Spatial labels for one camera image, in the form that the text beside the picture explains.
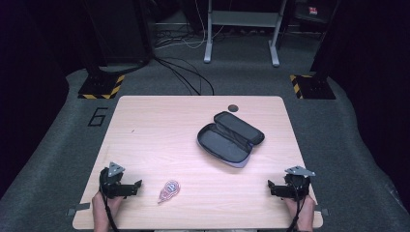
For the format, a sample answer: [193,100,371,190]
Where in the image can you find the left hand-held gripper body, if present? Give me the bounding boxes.
[99,161,131,199]

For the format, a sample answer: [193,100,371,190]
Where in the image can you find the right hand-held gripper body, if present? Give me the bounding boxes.
[281,165,316,202]

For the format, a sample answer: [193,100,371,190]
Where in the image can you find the person's left hand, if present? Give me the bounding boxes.
[91,190,125,224]

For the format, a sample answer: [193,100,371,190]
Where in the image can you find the person's right hand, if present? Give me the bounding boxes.
[282,194,316,226]

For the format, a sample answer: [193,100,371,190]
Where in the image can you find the pink correction tape dispenser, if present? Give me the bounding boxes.
[157,179,182,205]

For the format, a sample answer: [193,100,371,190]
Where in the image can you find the open black pencil case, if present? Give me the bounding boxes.
[195,110,266,169]

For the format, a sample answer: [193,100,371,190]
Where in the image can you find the black stand base hazard tape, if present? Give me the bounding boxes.
[288,73,337,101]
[77,72,127,101]

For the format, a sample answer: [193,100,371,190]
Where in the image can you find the black cabinet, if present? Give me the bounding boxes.
[82,0,153,67]

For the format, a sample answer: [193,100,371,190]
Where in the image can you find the dark box with red label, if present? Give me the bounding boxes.
[293,2,324,21]

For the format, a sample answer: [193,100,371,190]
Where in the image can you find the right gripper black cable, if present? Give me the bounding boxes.
[285,183,308,232]

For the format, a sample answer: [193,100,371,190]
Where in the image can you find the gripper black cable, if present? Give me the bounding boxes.
[99,180,120,232]
[285,183,308,232]

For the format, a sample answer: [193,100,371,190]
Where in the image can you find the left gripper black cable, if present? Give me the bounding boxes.
[99,180,120,232]

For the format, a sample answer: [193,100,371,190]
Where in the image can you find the black floor cables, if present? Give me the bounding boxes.
[153,55,216,97]

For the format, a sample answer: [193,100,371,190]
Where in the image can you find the white floor cables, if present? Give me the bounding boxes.
[154,0,227,50]

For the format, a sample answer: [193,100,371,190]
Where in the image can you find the white metal desk frame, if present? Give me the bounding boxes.
[203,0,288,69]

